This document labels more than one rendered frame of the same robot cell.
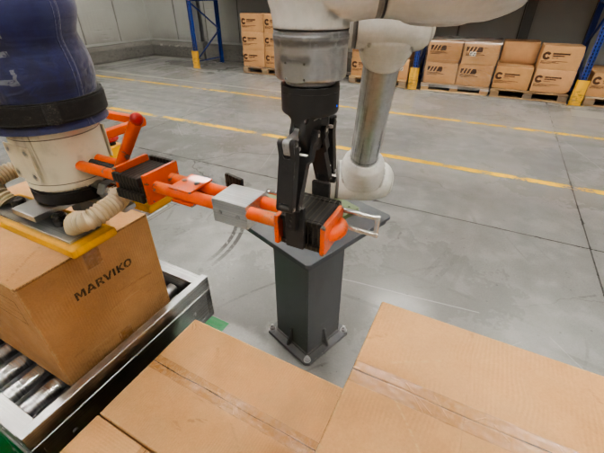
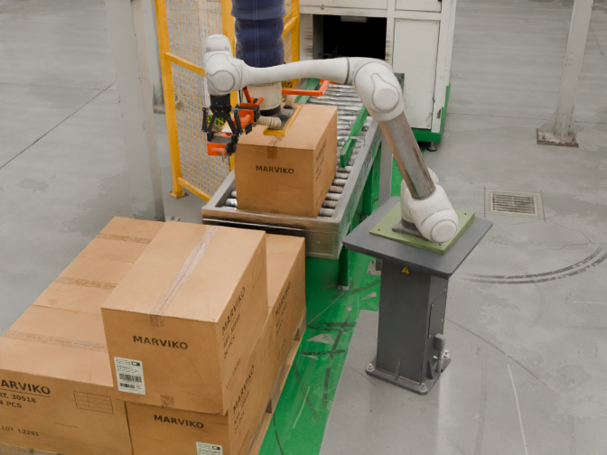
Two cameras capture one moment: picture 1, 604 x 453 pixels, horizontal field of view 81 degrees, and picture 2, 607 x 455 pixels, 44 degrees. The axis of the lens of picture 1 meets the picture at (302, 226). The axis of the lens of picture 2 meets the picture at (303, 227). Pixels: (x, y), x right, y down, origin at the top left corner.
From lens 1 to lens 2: 2.78 m
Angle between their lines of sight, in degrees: 63
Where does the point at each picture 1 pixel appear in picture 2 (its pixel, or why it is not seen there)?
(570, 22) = not seen: outside the picture
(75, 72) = (256, 61)
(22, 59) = (242, 52)
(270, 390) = not seen: hidden behind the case
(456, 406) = (202, 249)
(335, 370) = (370, 393)
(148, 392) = not seen: hidden behind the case
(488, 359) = (232, 259)
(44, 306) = (241, 160)
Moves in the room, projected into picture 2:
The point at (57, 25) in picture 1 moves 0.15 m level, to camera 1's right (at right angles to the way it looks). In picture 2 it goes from (256, 43) to (263, 53)
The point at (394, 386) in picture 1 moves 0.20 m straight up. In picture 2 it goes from (209, 235) to (205, 188)
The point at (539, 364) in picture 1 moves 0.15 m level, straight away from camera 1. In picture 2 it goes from (234, 273) to (270, 286)
